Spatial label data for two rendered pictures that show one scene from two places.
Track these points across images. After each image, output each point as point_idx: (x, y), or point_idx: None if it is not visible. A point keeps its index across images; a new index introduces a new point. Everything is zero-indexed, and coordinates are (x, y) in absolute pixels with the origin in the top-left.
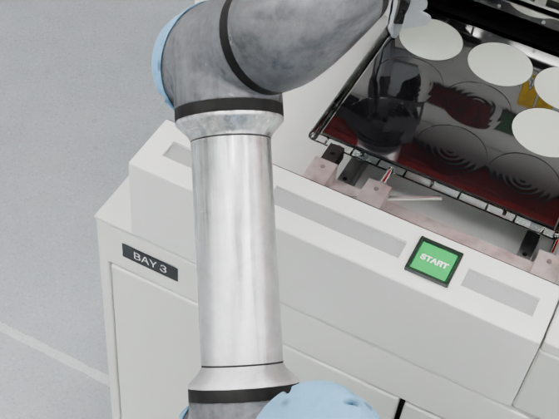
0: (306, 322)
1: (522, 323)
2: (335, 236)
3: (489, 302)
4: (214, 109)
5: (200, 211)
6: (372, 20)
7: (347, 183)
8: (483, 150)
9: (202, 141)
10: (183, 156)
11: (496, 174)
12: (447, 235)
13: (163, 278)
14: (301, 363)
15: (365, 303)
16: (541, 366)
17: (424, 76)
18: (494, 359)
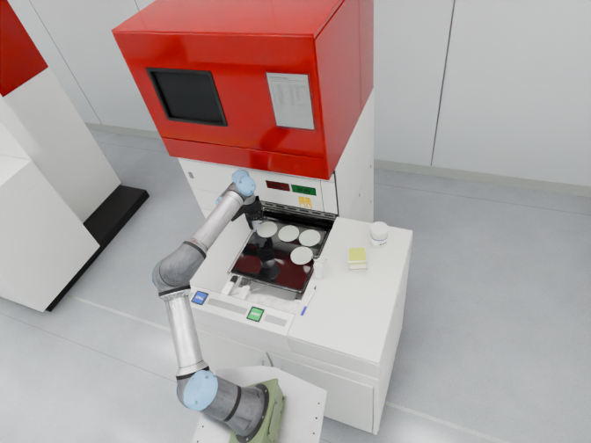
0: (231, 334)
1: (280, 330)
2: (226, 311)
3: (271, 324)
4: (164, 294)
5: (169, 323)
6: (200, 261)
7: (242, 285)
8: (280, 266)
9: (165, 302)
10: None
11: (284, 274)
12: (269, 299)
13: None
14: (237, 344)
15: (241, 329)
16: (290, 341)
17: (264, 243)
18: (279, 340)
